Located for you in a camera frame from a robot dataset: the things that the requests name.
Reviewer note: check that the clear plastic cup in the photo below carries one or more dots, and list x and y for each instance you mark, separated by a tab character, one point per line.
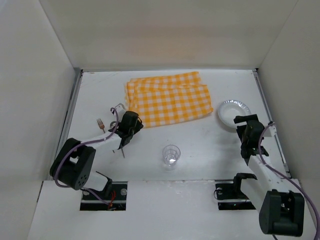
170	156

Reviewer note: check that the white paper plate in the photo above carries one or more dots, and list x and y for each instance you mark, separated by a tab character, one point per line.
229	109

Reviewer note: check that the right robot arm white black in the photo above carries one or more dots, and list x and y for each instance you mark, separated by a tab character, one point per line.
280	210

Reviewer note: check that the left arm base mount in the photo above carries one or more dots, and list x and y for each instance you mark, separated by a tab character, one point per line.
114	199

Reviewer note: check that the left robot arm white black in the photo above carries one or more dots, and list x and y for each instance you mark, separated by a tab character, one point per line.
72	168

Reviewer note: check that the copper fork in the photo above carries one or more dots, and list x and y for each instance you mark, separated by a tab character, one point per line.
101	124

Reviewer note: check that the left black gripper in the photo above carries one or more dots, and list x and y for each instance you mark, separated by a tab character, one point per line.
127	136

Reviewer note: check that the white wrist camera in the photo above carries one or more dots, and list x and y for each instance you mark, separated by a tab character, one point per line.
119	109
270	130

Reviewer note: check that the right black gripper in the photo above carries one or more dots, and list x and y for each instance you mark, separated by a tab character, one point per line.
246	119

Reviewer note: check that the yellow white checkered cloth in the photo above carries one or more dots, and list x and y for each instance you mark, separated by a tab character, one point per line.
168	100

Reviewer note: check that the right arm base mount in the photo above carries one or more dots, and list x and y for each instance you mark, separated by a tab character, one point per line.
228	200

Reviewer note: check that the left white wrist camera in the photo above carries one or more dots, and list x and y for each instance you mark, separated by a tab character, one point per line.
119	109

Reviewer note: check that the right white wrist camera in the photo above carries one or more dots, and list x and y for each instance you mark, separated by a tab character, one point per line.
270	130

